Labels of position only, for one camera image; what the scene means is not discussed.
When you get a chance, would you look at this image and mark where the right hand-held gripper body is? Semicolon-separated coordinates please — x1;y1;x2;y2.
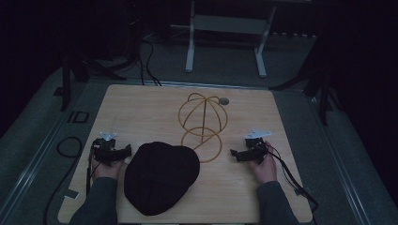
236;129;272;165

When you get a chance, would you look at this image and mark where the black cap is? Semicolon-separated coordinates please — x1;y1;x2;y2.
123;141;201;217

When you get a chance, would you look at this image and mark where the golden wire hat stand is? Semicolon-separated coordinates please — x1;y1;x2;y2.
177;92;229;164

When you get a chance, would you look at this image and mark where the white metal table frame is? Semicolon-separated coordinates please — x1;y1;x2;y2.
170;0;278;79

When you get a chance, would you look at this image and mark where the person's right hand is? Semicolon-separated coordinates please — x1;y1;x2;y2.
247;141;278;185

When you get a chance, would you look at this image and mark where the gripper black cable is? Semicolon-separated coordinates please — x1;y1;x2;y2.
266;143;320;225
42;141;99;225

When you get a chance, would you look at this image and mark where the person's left hand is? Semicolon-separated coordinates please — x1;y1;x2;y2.
90;155;125;182

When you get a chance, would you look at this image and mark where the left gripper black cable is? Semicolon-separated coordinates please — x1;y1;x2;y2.
42;141;99;225

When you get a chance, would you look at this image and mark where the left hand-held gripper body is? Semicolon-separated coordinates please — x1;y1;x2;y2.
92;130;127;167

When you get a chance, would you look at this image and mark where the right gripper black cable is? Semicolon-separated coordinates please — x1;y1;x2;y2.
266;143;320;225

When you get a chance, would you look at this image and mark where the black tripod stand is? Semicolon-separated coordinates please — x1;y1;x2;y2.
59;18;142;113
269;31;336;127

